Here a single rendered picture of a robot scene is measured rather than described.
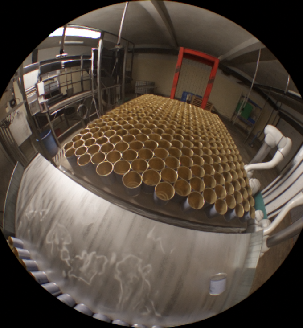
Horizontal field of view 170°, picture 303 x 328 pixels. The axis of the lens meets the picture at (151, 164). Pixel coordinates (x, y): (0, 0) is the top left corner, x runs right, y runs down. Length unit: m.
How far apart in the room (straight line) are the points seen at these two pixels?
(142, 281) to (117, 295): 0.12
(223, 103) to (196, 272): 9.76
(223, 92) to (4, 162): 11.01
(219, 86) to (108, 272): 9.78
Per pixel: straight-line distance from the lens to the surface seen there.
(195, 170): 0.50
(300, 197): 0.98
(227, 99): 9.85
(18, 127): 2.46
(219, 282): 0.49
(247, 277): 0.68
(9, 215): 0.83
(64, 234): 0.49
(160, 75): 9.42
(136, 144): 0.52
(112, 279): 0.43
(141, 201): 0.41
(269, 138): 1.12
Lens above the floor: 1.47
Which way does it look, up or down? 48 degrees down
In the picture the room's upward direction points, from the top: 11 degrees clockwise
